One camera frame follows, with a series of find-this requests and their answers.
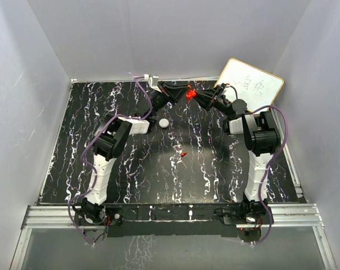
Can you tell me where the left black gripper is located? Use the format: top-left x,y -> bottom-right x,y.
149,82 -> 190,118

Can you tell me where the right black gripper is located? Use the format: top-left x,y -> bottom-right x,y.
192,86 -> 232,118

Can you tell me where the red earbud charging case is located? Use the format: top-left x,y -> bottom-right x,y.
185,89 -> 197,101

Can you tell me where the white earbud charging case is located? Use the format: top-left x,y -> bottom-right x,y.
158,118 -> 170,128

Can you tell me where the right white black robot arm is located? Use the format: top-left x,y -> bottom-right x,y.
186,84 -> 280,203

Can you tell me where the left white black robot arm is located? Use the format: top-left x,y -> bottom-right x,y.
85,82 -> 191,224

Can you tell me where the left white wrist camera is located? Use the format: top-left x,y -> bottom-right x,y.
147,75 -> 158,89

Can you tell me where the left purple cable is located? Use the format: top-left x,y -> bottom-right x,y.
67,74 -> 155,226

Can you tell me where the purple cable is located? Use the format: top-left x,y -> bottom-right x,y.
228,84 -> 289,197
67,74 -> 155,226

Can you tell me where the small whiteboard yellow frame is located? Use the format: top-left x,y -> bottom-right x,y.
215,58 -> 284,111

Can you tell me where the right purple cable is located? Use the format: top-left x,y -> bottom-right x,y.
228,84 -> 289,197

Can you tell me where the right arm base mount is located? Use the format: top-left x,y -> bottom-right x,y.
214,208 -> 274,226

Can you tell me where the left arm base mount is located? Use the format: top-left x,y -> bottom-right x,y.
72,207 -> 123,227

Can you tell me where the aluminium front rail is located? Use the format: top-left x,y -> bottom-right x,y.
21,204 -> 324,229

